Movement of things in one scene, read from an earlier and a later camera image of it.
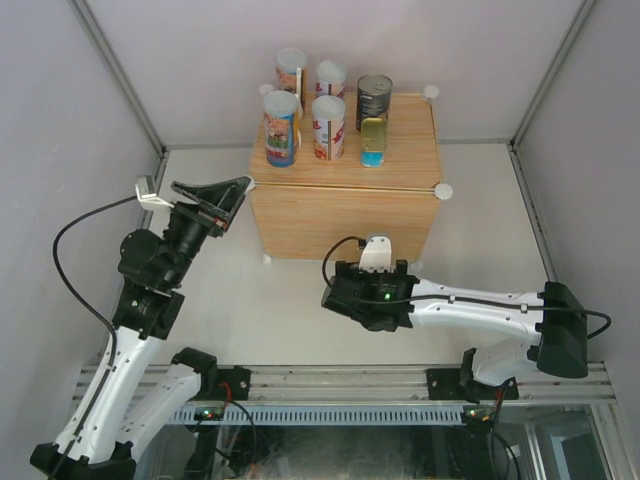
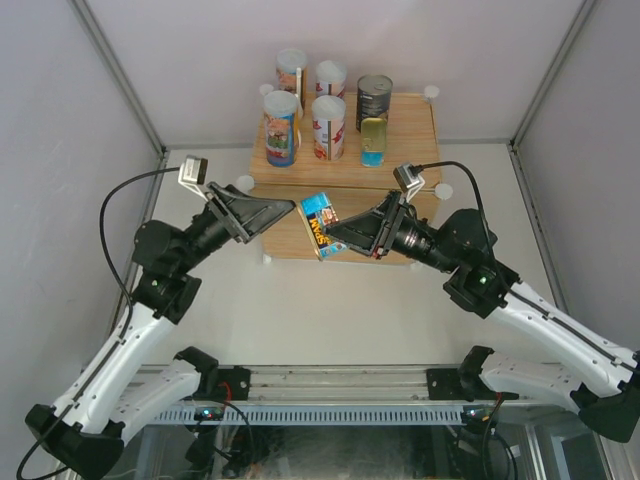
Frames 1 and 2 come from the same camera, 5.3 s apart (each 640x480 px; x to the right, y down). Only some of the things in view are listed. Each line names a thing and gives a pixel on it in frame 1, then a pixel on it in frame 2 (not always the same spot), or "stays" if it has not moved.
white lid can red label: x=330 y=79 stays
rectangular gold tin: x=373 y=142 stays
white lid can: x=328 y=122 stays
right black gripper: x=350 y=269 -> x=373 y=231
